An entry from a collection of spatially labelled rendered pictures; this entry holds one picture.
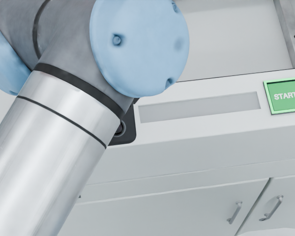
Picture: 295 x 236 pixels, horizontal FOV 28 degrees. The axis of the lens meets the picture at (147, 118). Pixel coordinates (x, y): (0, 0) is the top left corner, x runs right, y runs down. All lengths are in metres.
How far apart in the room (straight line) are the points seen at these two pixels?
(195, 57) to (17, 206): 0.73
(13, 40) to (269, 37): 0.70
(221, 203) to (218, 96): 0.35
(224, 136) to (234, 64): 0.25
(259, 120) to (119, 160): 0.22
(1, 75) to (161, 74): 0.16
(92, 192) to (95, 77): 0.62
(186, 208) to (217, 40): 0.33
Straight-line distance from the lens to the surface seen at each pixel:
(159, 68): 0.41
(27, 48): 0.49
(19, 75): 0.51
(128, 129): 0.68
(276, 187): 1.15
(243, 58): 1.09
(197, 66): 1.07
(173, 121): 0.86
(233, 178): 1.05
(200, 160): 0.94
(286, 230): 0.97
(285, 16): 1.12
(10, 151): 0.40
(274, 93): 0.90
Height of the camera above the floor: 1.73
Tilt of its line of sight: 64 degrees down
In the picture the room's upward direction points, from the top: 3 degrees clockwise
